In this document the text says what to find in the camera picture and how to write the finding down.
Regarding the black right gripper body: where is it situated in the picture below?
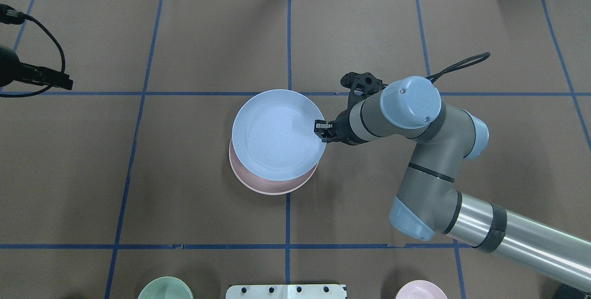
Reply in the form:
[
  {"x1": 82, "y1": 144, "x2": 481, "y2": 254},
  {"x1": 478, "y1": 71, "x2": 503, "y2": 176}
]
[{"x1": 326, "y1": 110, "x2": 358, "y2": 145}]

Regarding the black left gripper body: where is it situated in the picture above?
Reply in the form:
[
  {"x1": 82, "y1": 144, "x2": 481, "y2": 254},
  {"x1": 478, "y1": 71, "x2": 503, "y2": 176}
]
[{"x1": 0, "y1": 45, "x2": 55, "y2": 87}]

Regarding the blue plate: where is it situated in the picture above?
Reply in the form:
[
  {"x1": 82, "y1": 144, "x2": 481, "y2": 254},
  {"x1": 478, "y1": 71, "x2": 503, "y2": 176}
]
[{"x1": 231, "y1": 89, "x2": 326, "y2": 181}]

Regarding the pink plate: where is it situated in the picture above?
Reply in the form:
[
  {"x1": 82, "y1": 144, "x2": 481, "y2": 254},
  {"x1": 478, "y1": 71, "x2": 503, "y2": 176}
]
[{"x1": 228, "y1": 141, "x2": 318, "y2": 196}]

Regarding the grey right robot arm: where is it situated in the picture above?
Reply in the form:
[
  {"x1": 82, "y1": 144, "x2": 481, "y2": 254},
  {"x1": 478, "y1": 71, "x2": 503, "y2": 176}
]
[{"x1": 313, "y1": 72, "x2": 591, "y2": 294}]

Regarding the pink bowl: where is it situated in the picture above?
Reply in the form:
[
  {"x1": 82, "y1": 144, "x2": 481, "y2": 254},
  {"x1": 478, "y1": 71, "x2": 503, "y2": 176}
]
[{"x1": 395, "y1": 280, "x2": 447, "y2": 299}]

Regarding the green bowl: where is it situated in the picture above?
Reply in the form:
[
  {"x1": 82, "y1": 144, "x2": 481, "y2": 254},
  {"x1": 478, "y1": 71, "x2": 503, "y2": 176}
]
[{"x1": 138, "y1": 276, "x2": 194, "y2": 299}]

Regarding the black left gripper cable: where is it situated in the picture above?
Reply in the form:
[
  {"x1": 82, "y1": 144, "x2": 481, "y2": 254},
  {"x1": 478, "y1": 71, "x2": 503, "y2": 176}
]
[{"x1": 0, "y1": 4, "x2": 66, "y2": 98}]

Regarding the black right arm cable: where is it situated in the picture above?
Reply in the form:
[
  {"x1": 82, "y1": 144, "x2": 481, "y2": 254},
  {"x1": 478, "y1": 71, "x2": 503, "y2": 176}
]
[{"x1": 426, "y1": 52, "x2": 491, "y2": 84}]

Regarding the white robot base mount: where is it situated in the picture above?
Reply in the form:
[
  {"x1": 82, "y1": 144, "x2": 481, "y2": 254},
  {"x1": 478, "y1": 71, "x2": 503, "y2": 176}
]
[{"x1": 225, "y1": 284, "x2": 348, "y2": 299}]

